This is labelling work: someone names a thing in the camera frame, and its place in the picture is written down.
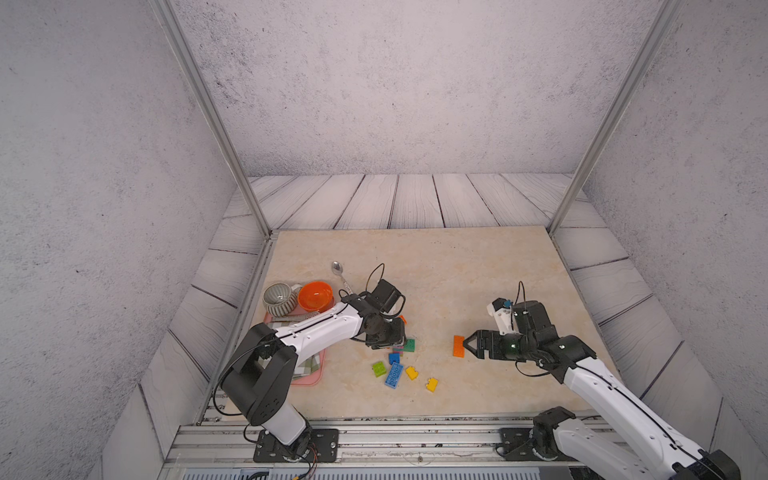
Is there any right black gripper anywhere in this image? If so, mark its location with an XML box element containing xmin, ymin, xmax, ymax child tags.
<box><xmin>462</xmin><ymin>327</ymin><xmax>536</xmax><ymax>363</ymax></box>

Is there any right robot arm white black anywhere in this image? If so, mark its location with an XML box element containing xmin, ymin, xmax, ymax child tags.
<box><xmin>462</xmin><ymin>298</ymin><xmax>741</xmax><ymax>479</ymax></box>

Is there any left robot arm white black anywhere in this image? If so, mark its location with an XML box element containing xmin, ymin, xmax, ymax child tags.
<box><xmin>218</xmin><ymin>295</ymin><xmax>407</xmax><ymax>454</ymax></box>

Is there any orange lego brick right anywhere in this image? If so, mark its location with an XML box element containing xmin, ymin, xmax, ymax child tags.
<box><xmin>452</xmin><ymin>335</ymin><xmax>465</xmax><ymax>358</ymax></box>

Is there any lime lego brick left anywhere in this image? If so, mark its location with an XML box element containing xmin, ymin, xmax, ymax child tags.
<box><xmin>372</xmin><ymin>361</ymin><xmax>388</xmax><ymax>378</ymax></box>

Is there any long blue lego brick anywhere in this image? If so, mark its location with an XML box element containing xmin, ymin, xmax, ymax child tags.
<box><xmin>385</xmin><ymin>363</ymin><xmax>404</xmax><ymax>389</ymax></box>

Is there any orange plastic bowl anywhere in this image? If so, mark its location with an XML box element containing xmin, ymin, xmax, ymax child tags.
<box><xmin>298</xmin><ymin>281</ymin><xmax>335</xmax><ymax>313</ymax></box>

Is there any green checkered cloth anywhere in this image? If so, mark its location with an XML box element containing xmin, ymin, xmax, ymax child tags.
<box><xmin>269</xmin><ymin>321</ymin><xmax>321</xmax><ymax>380</ymax></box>

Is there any metal spoon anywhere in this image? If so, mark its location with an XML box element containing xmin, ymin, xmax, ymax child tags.
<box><xmin>331</xmin><ymin>261</ymin><xmax>354</xmax><ymax>293</ymax></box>

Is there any pink tray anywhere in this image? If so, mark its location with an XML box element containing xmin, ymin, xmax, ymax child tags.
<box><xmin>264</xmin><ymin>312</ymin><xmax>325</xmax><ymax>386</ymax></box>

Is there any grey ribbed cup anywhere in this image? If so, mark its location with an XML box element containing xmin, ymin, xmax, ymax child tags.
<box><xmin>262</xmin><ymin>282</ymin><xmax>301</xmax><ymax>317</ymax></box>

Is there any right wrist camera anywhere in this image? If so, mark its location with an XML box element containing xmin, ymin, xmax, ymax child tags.
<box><xmin>487</xmin><ymin>298</ymin><xmax>516</xmax><ymax>335</ymax></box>

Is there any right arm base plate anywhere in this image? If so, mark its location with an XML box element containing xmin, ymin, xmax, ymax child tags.
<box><xmin>494</xmin><ymin>428</ymin><xmax>576</xmax><ymax>462</ymax></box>

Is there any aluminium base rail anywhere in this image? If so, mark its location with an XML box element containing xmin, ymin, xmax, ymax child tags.
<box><xmin>157</xmin><ymin>389</ymin><xmax>691</xmax><ymax>480</ymax></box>

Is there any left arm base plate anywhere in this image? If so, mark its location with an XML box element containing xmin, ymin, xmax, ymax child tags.
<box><xmin>253</xmin><ymin>427</ymin><xmax>340</xmax><ymax>463</ymax></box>

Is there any right frame post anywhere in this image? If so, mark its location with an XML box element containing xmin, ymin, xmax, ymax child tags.
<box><xmin>547</xmin><ymin>0</ymin><xmax>683</xmax><ymax>238</ymax></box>

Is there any frame post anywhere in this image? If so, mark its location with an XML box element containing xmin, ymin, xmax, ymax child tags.
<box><xmin>547</xmin><ymin>0</ymin><xmax>683</xmax><ymax>238</ymax></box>
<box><xmin>150</xmin><ymin>0</ymin><xmax>272</xmax><ymax>238</ymax></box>

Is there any left frame post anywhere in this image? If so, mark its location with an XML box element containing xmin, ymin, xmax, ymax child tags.
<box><xmin>150</xmin><ymin>0</ymin><xmax>272</xmax><ymax>238</ymax></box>

